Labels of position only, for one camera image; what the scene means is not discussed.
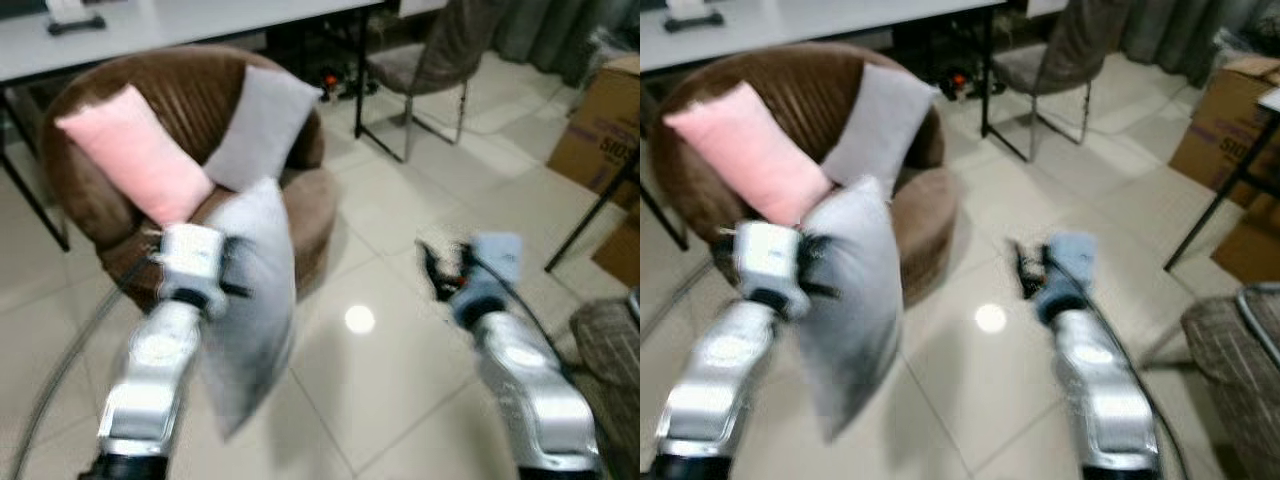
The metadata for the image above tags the grey square pillow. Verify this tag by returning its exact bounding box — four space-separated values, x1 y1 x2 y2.
795 177 904 444
203 65 324 193
820 62 941 191
195 177 298 441

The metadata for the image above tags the pink rectangular pillow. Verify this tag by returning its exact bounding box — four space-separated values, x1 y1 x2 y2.
663 82 833 228
55 83 214 228

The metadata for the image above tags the brown round velvet sofa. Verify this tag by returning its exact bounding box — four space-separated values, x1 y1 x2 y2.
648 42 961 306
40 43 341 311

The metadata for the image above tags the red and black floor device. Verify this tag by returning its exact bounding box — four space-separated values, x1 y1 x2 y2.
308 65 381 101
935 65 986 101

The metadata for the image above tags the small plain cardboard box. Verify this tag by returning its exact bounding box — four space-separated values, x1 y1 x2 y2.
592 205 641 291
1210 195 1280 284

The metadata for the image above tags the plaid fabric ottoman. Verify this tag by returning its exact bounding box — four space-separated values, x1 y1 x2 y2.
570 298 641 471
1180 285 1280 480

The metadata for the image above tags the brown metal-legged dining chair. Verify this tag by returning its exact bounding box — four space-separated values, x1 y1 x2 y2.
365 0 501 163
993 0 1126 161

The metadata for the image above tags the large printed cardboard box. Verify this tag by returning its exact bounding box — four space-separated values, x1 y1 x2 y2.
547 55 641 211
1168 55 1280 206

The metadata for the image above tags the grey curtain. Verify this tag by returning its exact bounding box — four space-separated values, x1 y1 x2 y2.
1120 0 1280 86
495 0 641 86

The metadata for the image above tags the black desktop device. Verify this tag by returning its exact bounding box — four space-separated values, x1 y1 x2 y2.
663 0 726 33
45 0 108 36

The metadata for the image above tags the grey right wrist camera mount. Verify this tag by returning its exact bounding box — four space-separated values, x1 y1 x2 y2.
1035 232 1099 319
452 233 524 321

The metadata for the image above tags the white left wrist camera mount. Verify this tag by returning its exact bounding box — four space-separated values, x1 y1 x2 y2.
158 224 229 306
735 220 809 306

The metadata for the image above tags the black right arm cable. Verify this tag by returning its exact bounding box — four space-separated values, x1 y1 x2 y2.
468 252 581 381
1048 258 1193 480

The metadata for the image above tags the grey left arm cable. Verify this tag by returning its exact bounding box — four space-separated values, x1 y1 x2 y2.
640 258 723 336
8 262 151 479

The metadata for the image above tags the black frame side table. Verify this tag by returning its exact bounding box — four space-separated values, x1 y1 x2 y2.
1163 88 1280 271
545 150 641 273

